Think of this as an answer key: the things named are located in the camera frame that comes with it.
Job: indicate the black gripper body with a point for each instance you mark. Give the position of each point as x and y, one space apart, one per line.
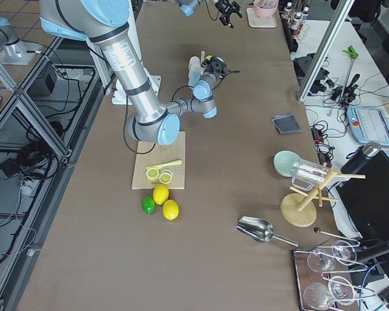
211 67
225 8

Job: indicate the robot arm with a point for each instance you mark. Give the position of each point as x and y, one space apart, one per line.
188 7
106 24

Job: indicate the third robot base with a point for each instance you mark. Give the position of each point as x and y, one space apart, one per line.
13 51

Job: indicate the white cream cup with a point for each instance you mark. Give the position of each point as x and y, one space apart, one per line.
194 65

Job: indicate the light blue cup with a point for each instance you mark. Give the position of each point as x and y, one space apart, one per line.
194 76

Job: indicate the beige tray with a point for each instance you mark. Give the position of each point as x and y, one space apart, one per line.
261 18

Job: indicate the pink bowl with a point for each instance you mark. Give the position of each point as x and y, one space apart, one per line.
265 8

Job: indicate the grey folded cloth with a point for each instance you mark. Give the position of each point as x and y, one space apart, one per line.
286 124

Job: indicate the bamboo cutting board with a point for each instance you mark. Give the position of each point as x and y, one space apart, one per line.
158 156

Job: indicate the yellow plastic knife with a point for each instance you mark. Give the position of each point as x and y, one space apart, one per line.
168 164

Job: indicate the lemon slice lower back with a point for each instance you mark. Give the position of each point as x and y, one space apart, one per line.
167 172

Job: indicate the lemon slice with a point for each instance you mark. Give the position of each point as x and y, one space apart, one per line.
165 179
167 172
152 174

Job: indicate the green bowl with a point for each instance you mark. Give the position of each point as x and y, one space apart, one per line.
283 162

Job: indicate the lemon slice lower front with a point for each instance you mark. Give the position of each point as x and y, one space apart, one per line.
165 179

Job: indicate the lemon slice upper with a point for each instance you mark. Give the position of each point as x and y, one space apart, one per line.
152 174

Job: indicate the green clamp tool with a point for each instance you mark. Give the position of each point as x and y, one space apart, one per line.
351 52

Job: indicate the yellow lemon large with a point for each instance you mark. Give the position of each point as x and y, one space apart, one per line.
160 194

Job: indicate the clear glass jug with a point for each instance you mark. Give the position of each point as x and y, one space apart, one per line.
306 174

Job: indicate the green lime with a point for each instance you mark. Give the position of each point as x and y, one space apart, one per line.
148 205

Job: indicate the teach pendant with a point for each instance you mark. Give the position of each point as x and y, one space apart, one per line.
368 124

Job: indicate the wooden mug tree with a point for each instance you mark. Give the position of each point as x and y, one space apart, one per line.
298 208

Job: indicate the metal scoop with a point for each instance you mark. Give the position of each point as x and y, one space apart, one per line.
260 230

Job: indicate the black thermos bottle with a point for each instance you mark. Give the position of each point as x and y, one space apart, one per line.
357 159

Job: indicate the small brown-tipped stick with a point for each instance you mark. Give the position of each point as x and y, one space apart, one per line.
317 230

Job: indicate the black monitor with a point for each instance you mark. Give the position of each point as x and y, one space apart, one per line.
367 200

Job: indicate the wine glass rack tray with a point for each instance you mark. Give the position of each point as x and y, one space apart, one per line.
323 277

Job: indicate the white wire cup rack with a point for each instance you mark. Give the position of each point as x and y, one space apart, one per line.
202 57

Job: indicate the aluminium frame post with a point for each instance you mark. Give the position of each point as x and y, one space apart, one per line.
328 38

